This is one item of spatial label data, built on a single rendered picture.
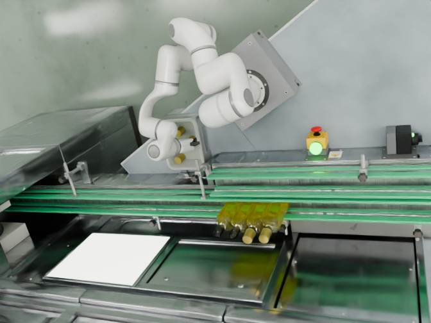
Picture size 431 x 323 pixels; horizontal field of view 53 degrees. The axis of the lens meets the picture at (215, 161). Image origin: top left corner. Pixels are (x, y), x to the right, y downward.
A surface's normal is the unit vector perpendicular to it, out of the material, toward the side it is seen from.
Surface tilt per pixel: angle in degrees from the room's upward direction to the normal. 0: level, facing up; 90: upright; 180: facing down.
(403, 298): 90
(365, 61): 0
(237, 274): 90
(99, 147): 90
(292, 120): 0
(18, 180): 90
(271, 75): 5
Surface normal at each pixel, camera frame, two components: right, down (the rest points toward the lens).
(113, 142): 0.92, -0.02
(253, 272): -0.18, -0.91
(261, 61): -0.42, 0.37
